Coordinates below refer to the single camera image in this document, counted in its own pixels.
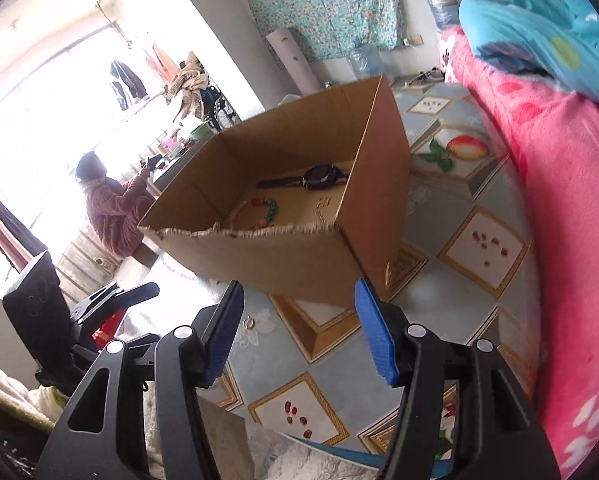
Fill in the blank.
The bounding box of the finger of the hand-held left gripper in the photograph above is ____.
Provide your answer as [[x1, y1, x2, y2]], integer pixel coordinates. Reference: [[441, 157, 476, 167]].
[[70, 282, 160, 326], [74, 332, 166, 358]]

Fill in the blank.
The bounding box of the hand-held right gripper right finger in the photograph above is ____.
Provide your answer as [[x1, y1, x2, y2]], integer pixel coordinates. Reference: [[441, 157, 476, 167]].
[[354, 277, 563, 480]]

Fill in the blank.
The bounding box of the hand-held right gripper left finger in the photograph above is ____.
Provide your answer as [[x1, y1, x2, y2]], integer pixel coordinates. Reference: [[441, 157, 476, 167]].
[[37, 280, 245, 480]]

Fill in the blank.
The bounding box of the brown cardboard box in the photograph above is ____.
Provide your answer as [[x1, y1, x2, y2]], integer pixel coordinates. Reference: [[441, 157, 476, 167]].
[[137, 74, 411, 308]]

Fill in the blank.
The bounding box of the multicolour bead bracelet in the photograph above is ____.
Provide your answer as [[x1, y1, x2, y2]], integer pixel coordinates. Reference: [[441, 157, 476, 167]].
[[230, 197, 279, 231]]

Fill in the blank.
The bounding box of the black smartwatch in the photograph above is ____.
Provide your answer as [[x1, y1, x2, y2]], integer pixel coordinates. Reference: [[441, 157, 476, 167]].
[[256, 164, 351, 191]]

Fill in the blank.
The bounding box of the person's left forearm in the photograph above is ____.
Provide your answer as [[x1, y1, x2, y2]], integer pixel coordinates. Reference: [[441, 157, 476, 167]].
[[0, 357, 80, 441]]

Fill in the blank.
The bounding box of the wooden stool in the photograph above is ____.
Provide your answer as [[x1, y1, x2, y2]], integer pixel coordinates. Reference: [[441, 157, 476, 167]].
[[130, 242, 160, 266]]

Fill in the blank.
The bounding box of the fruit printed tablecloth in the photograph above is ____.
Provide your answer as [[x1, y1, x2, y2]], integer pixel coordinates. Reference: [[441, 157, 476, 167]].
[[114, 77, 535, 461]]

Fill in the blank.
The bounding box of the dark red curtain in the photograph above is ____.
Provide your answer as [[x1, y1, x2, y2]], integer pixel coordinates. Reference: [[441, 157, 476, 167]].
[[0, 182, 48, 271]]

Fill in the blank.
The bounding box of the dark grey table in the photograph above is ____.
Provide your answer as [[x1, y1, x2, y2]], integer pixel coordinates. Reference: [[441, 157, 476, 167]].
[[150, 152, 205, 197]]

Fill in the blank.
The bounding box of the wheelchair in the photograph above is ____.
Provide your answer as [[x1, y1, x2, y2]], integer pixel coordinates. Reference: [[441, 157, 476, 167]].
[[200, 85, 240, 131]]

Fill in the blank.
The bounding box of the dark hung jacket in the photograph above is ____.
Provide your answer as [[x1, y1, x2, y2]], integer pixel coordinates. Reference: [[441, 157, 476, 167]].
[[110, 59, 148, 111]]

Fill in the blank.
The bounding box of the pile of beige clothes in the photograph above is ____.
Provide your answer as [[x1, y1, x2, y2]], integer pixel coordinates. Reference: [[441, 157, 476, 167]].
[[162, 52, 210, 116]]

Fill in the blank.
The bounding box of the pink bedding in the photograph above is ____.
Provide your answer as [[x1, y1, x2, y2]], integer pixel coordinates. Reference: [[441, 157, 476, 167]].
[[437, 25, 599, 471]]

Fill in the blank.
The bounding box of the clear water jug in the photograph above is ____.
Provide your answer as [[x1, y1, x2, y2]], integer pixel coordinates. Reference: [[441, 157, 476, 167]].
[[347, 42, 386, 81]]

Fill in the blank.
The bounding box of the white paper roll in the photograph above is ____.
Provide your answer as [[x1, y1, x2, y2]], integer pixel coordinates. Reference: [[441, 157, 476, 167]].
[[266, 27, 320, 96]]

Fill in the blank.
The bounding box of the blue water jug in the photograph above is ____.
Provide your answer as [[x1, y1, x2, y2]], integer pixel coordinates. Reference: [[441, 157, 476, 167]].
[[422, 0, 463, 31]]

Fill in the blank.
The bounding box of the blue printed blanket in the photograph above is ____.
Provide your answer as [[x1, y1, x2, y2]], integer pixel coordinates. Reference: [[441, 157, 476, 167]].
[[458, 0, 599, 116]]

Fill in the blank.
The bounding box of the floral wall cloth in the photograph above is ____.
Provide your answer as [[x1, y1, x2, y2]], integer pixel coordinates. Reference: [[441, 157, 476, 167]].
[[237, 0, 411, 61]]

